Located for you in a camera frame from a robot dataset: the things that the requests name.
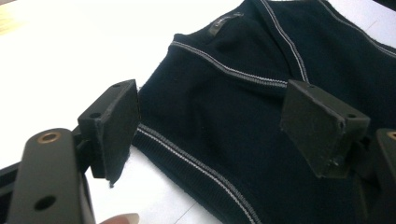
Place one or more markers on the wooden table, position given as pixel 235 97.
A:
pixel 7 18

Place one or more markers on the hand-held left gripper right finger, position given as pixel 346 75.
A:
pixel 314 133

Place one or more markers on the dark navy knit vest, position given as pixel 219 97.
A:
pixel 233 124

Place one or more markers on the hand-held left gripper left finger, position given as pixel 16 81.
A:
pixel 118 137

